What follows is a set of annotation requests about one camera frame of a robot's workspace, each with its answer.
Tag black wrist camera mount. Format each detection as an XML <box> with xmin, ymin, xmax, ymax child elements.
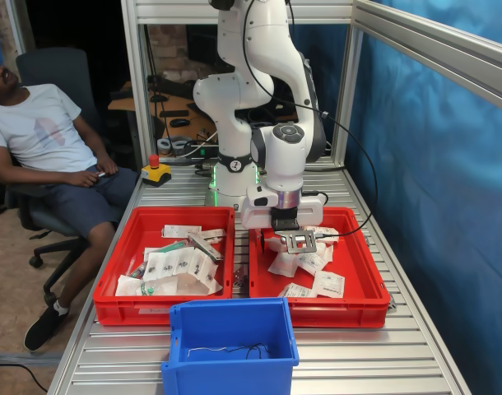
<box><xmin>271</xmin><ymin>207</ymin><xmax>320</xmax><ymax>254</ymax></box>

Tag pink and green syringe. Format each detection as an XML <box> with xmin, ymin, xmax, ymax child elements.
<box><xmin>126</xmin><ymin>253</ymin><xmax>148</xmax><ymax>280</ymax></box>

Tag clear-faced gauze bandage packet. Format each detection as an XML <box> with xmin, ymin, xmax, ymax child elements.
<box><xmin>314</xmin><ymin>240</ymin><xmax>335</xmax><ymax>263</ymax></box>
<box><xmin>267</xmin><ymin>251</ymin><xmax>300</xmax><ymax>277</ymax></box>

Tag black floor cable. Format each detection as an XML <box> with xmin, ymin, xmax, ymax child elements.
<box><xmin>0</xmin><ymin>361</ymin><xmax>50</xmax><ymax>394</ymax></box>

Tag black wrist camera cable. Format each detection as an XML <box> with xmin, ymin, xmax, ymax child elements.
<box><xmin>241</xmin><ymin>0</ymin><xmax>379</xmax><ymax>248</ymax></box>

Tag grey and white rolls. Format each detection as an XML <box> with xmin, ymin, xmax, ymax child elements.
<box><xmin>156</xmin><ymin>136</ymin><xmax>190</xmax><ymax>154</ymax></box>

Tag grey floor cable cover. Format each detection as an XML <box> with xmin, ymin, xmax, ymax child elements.
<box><xmin>0</xmin><ymin>351</ymin><xmax>65</xmax><ymax>367</ymax></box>

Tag blister strip of four needles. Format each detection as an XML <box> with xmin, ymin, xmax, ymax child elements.
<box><xmin>143</xmin><ymin>246</ymin><xmax>219</xmax><ymax>295</ymax></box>

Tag thin black and white thread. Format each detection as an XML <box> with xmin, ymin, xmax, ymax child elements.
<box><xmin>184</xmin><ymin>343</ymin><xmax>272</xmax><ymax>360</ymax></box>

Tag yellow emergency stop button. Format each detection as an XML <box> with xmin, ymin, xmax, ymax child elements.
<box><xmin>141</xmin><ymin>154</ymin><xmax>173</xmax><ymax>188</ymax></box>

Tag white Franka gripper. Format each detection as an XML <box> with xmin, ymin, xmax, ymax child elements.
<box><xmin>239</xmin><ymin>193</ymin><xmax>325</xmax><ymax>253</ymax></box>

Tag green striped sterile packet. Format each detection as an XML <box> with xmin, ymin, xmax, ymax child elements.
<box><xmin>142</xmin><ymin>241</ymin><xmax>195</xmax><ymax>259</ymax></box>

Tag perforated metal angle bracket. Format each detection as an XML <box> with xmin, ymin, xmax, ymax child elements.
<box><xmin>232</xmin><ymin>265</ymin><xmax>250</xmax><ymax>289</ymax></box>

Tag red crate with bandage packets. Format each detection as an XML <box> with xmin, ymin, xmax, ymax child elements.
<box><xmin>248</xmin><ymin>206</ymin><xmax>392</xmax><ymax>329</ymax></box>

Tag seated man left hand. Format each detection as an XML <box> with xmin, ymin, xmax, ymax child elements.
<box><xmin>96</xmin><ymin>154</ymin><xmax>119</xmax><ymax>176</ymax></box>

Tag wooden office desk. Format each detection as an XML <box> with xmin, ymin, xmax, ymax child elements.
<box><xmin>107</xmin><ymin>88</ymin><xmax>219</xmax><ymax>143</ymax></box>

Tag paper packet with syringe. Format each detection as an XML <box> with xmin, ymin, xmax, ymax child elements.
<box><xmin>188</xmin><ymin>228</ymin><xmax>228</xmax><ymax>244</ymax></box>

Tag clear bag with green roll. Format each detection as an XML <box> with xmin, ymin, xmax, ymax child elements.
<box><xmin>114</xmin><ymin>273</ymin><xmax>224</xmax><ymax>298</ymax></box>

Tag seated man right hand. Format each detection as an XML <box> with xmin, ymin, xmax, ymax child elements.
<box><xmin>76</xmin><ymin>171</ymin><xmax>99</xmax><ymax>189</ymax></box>

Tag dark grey office chair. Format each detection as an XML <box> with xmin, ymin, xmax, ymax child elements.
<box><xmin>3</xmin><ymin>47</ymin><xmax>131</xmax><ymax>308</ymax></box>

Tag long printed paper packet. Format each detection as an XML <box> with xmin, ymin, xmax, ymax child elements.
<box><xmin>188</xmin><ymin>233</ymin><xmax>225</xmax><ymax>263</ymax></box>

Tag seated man in white shirt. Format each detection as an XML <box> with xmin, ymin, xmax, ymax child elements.
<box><xmin>0</xmin><ymin>57</ymin><xmax>140</xmax><ymax>353</ymax></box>

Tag blue fabric backdrop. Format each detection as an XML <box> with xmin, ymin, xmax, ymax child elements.
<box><xmin>290</xmin><ymin>0</ymin><xmax>502</xmax><ymax>395</ymax></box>

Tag aluminium profile frame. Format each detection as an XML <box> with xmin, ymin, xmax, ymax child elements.
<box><xmin>121</xmin><ymin>0</ymin><xmax>502</xmax><ymax>194</ymax></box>

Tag blue plastic storage bin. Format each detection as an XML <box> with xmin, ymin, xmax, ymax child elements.
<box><xmin>160</xmin><ymin>296</ymin><xmax>300</xmax><ymax>395</ymax></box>

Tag white printed flat packet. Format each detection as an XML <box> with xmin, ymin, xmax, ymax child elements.
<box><xmin>160</xmin><ymin>224</ymin><xmax>203</xmax><ymax>239</ymax></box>

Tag red crate with syringe packets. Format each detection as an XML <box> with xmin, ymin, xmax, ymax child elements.
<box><xmin>92</xmin><ymin>205</ymin><xmax>236</xmax><ymax>327</ymax></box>

